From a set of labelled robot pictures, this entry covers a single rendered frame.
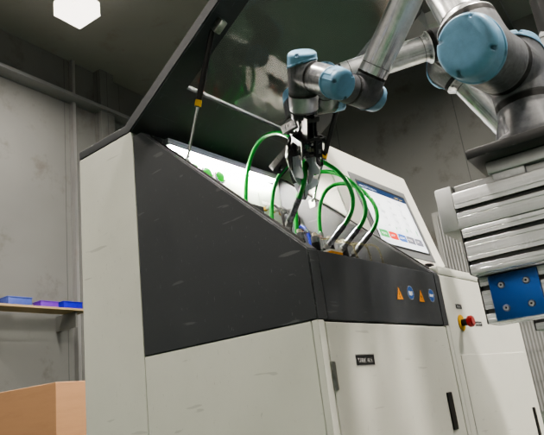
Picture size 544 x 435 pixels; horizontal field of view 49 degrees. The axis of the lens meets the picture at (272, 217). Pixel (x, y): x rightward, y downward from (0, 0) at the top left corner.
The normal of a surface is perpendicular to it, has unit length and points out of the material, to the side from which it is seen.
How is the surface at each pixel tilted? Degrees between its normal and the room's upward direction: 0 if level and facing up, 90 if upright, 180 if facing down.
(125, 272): 90
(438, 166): 90
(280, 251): 90
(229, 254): 90
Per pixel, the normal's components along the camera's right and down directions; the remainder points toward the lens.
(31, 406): -0.55, -0.18
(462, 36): -0.71, 0.00
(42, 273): 0.82, -0.26
